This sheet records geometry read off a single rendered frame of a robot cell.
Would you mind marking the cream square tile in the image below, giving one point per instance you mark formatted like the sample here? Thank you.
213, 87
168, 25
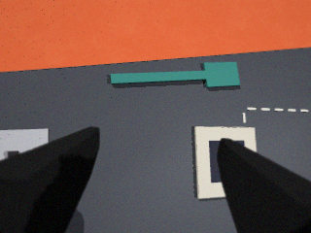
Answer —
207, 139

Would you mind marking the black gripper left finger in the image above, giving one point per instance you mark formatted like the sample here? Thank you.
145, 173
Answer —
40, 189

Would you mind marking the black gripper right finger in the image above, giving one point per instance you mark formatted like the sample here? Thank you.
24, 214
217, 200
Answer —
262, 195

